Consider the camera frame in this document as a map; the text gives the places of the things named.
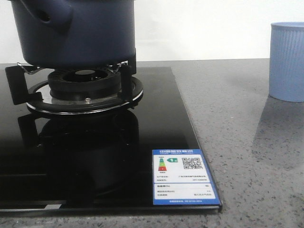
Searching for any light blue ribbed cup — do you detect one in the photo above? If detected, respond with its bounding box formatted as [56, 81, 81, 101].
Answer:
[269, 22, 304, 102]

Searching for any right burner with pot support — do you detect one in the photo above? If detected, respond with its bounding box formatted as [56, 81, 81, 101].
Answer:
[5, 62, 143, 115]

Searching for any dark blue cooking pot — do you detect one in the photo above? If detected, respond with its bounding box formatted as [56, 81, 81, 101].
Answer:
[11, 0, 136, 69]

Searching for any blue energy label sticker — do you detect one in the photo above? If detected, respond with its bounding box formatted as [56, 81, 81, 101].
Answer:
[152, 149, 221, 206]

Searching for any black glass gas stove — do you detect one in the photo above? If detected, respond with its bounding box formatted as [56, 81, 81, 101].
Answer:
[0, 66, 222, 214]

